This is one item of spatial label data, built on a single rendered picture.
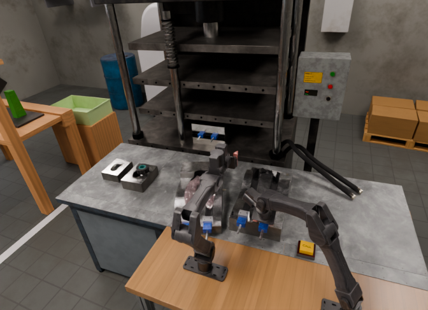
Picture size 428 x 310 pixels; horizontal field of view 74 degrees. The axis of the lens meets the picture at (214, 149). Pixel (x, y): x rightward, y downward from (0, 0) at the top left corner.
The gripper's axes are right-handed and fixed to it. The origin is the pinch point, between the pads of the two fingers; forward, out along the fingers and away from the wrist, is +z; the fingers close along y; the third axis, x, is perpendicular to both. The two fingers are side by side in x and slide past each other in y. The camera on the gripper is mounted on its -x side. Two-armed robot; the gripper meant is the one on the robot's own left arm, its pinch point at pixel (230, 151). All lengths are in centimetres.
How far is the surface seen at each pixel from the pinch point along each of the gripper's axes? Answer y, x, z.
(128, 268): 74, 103, -16
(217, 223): 2.6, 34.5, -14.8
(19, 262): 174, 121, -33
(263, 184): -13.7, 27.9, 15.0
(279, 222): -27.2, 30.8, -7.6
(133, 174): 69, 33, 5
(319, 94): -34, -6, 75
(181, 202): 26.4, 32.3, -8.9
